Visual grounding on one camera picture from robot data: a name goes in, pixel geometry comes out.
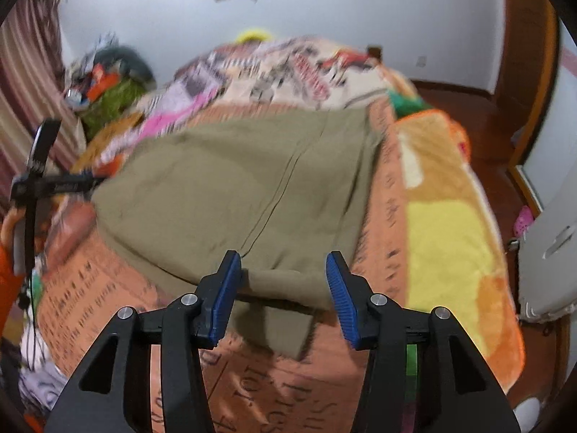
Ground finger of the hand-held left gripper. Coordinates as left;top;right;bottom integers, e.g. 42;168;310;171
53;170;106;196

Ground printed newspaper-pattern blanket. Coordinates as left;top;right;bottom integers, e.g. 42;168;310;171
34;36;452;433

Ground green cloth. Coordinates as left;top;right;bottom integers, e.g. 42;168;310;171
388;90;427;117

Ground pile of clothes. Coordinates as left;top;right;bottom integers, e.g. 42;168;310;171
67;31;120;77

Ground olive green pants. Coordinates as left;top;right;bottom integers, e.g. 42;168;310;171
90;110;384;362

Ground grey curved pillow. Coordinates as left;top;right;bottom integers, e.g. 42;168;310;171
94;46;158;89

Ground white suitcase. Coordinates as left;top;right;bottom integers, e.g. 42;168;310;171
517;180;577;323

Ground orange yellow plush blanket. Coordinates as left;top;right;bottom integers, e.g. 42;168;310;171
391;99;527;395

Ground white wardrobe sliding door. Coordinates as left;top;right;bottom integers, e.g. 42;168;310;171
509;18;577;217

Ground striped pink curtain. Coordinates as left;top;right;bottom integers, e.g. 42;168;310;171
0;0;87;206

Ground brown wooden door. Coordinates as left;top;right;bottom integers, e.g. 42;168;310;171
493;0;560;97

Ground green storage box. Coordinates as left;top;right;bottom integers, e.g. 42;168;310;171
81;76;150;139

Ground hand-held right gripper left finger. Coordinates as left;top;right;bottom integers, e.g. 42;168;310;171
45;250;244;433

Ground pink slippers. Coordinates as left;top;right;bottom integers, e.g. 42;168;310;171
514;206;535;236

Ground yellow foam tube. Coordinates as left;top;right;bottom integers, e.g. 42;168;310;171
237;31;276;45

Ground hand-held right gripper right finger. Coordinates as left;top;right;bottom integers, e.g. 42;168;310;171
325;250;519;433

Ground white patterned cloth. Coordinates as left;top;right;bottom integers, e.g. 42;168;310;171
18;325;69;420

